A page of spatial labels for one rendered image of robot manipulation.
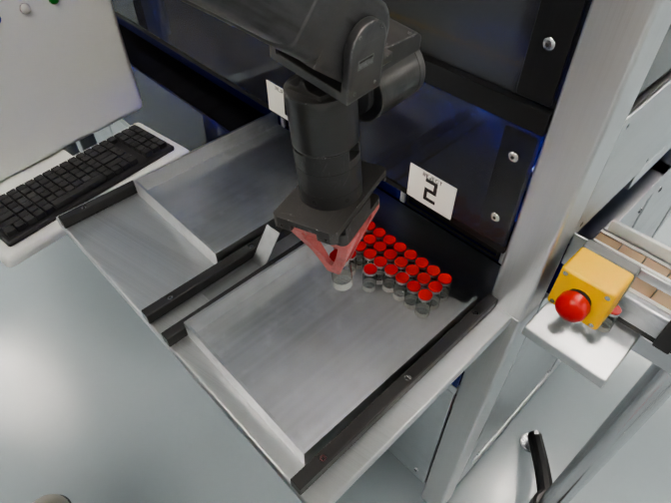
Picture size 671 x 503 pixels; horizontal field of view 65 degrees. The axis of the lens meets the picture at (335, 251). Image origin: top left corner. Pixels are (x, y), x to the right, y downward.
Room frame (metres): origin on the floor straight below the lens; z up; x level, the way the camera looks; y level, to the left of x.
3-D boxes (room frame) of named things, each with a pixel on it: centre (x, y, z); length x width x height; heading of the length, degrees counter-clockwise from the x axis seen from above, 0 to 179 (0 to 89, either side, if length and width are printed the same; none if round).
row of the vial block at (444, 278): (0.57, -0.11, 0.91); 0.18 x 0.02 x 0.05; 43
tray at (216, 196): (0.78, 0.16, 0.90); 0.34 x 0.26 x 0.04; 134
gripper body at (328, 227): (0.37, 0.01, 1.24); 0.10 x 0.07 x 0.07; 151
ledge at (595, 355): (0.46, -0.38, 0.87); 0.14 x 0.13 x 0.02; 134
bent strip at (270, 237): (0.56, 0.15, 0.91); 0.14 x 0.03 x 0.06; 135
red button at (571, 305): (0.41, -0.30, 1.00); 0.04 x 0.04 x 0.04; 44
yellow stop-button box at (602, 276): (0.44, -0.34, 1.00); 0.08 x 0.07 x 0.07; 134
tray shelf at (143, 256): (0.61, 0.09, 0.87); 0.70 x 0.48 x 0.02; 44
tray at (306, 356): (0.46, 0.00, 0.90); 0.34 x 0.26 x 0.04; 133
